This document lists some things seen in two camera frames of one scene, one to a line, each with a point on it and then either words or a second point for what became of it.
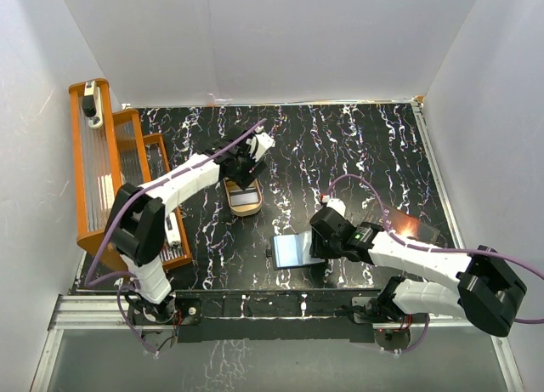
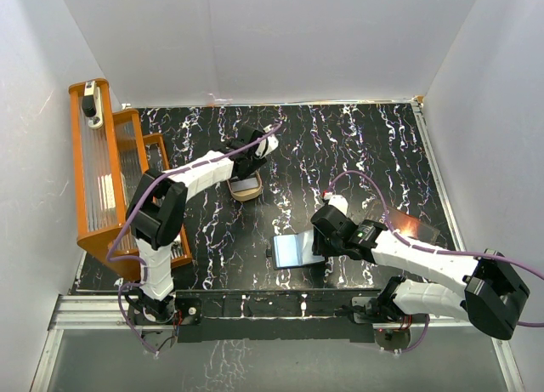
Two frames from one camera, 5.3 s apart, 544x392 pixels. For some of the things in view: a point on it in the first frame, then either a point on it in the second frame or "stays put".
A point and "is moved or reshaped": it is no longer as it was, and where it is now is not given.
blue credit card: x=294 y=250 stays put
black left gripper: x=253 y=168 stays put
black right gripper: x=318 y=251 stays put
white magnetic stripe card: x=246 y=196 is moved or reshaped
